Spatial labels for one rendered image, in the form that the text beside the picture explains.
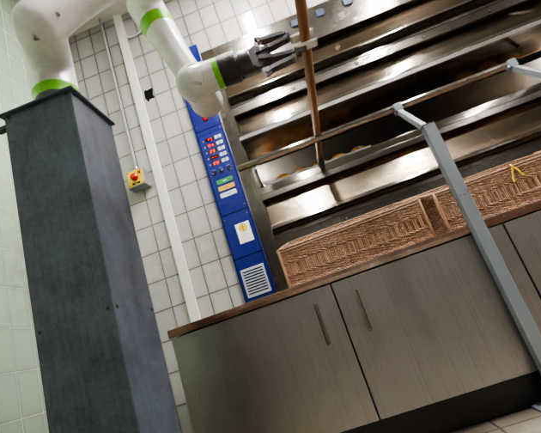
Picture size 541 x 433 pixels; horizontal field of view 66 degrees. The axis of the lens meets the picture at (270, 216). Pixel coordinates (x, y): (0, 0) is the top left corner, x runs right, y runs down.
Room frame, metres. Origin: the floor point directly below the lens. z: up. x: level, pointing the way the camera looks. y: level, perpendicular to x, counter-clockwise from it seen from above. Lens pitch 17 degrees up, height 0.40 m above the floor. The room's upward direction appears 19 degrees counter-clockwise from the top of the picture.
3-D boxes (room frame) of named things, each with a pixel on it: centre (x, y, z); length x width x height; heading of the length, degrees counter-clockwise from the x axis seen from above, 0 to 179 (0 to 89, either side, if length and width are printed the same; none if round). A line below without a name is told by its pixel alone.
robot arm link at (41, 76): (1.01, 0.48, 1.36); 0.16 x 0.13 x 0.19; 22
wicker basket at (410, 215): (1.71, -0.28, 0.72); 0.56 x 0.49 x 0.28; 83
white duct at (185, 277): (2.04, 0.51, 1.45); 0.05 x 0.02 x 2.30; 85
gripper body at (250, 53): (1.04, -0.10, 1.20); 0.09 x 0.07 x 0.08; 86
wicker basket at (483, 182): (1.66, -0.86, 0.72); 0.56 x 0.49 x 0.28; 85
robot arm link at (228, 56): (1.05, -0.03, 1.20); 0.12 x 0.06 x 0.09; 176
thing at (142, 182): (2.03, 0.62, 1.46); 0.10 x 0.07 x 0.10; 85
